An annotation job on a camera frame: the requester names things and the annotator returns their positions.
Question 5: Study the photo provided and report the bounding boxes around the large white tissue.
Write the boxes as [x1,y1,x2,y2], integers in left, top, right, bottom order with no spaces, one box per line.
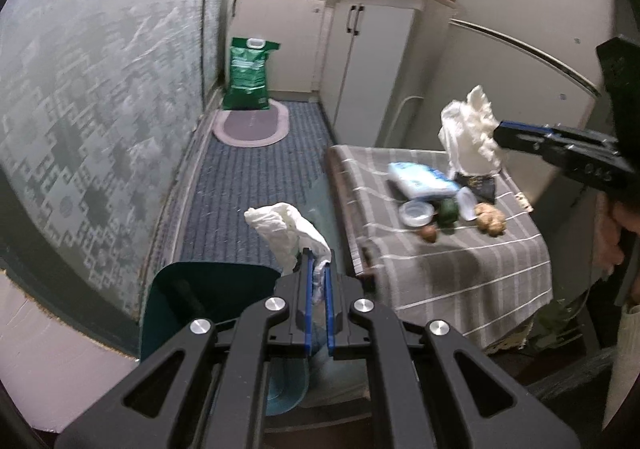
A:
[438,85,503,176]

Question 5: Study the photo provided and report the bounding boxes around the small white tissue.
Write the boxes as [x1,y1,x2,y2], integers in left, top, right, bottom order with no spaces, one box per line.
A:
[244,202,332,304]

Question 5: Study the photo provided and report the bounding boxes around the white knit sleeve forearm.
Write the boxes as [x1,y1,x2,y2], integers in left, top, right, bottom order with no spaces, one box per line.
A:
[603,304,640,426]

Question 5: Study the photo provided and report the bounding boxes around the teal trash bin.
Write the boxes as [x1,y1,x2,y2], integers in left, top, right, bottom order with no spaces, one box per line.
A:
[140,261,309,417]

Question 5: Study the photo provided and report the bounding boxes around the white kitchen cabinet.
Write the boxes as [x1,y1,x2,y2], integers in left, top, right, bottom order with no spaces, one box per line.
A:
[227,0,456,148]

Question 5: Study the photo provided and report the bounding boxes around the person's right hand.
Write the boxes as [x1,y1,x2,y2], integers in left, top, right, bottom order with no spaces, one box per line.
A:
[593,193,640,276]

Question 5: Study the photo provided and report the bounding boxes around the black Face tissue pack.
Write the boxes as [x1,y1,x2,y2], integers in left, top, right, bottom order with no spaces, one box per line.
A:
[454,172,496,205]

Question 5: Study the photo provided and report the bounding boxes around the ginger root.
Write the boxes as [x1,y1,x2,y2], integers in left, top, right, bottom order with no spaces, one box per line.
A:
[474,203,506,237]

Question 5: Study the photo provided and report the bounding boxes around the white plastic round lid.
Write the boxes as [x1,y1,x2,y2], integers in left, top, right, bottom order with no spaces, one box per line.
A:
[456,187,477,221]

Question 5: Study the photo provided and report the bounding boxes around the brown round fruit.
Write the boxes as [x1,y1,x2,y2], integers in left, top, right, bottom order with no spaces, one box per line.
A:
[416,224,438,243]

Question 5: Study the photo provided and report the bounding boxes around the white plastic lid cup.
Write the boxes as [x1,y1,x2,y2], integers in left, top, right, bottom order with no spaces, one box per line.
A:
[398,200,435,229]

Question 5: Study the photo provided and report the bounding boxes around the green avocado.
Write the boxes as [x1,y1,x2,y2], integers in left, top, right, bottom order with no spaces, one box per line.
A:
[437,198,459,228]

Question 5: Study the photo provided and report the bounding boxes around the blue tissue pack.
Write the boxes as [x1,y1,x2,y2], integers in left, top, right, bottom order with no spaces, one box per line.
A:
[387,162,460,200]

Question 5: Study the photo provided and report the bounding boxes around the grey checked tablecloth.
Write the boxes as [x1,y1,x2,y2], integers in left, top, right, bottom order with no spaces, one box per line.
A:
[326,144,553,348]

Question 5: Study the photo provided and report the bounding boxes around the white refrigerator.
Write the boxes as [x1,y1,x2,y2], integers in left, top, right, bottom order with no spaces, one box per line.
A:
[374,0,618,205]

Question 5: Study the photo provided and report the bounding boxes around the blue striped floor rug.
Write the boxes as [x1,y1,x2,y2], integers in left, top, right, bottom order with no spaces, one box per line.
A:
[178,101,340,268]

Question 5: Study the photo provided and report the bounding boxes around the pink oval floor mat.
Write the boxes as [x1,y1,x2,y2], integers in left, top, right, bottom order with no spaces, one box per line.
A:
[212,99,290,149]

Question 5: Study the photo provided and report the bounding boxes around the green rice bag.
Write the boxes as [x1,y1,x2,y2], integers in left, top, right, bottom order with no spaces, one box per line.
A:
[222,37,280,111]

